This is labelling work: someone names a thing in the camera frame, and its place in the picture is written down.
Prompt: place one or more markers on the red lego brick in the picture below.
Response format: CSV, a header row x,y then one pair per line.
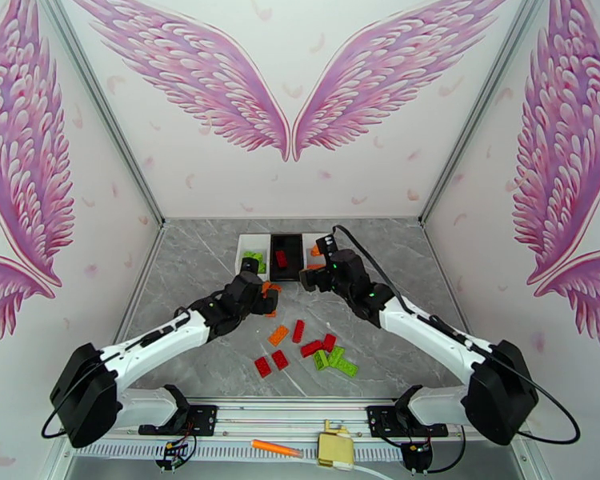
x,y
298,331
311,348
281,258
280,359
329,342
263,366

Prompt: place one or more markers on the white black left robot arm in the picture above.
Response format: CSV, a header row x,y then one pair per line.
x,y
155,343

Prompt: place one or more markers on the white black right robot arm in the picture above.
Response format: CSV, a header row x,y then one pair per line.
x,y
430,338

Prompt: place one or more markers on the white plastic container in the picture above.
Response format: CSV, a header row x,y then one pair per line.
x,y
307,241
245,243

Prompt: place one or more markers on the black plastic container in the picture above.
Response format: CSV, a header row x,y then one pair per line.
x,y
292,243

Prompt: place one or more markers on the orange marker pen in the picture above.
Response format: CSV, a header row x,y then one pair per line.
x,y
275,447

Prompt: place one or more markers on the black box with green light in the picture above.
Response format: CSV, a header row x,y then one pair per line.
x,y
416,456

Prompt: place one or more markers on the white tube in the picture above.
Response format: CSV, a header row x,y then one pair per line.
x,y
365,471

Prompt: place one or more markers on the aluminium frame bar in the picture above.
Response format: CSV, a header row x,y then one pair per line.
x,y
148,263
445,273

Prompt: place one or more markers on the aluminium linear rail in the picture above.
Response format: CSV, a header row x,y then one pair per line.
x,y
290,416

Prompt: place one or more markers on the aluminium frame post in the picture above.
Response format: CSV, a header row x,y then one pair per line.
x,y
485,108
105,113

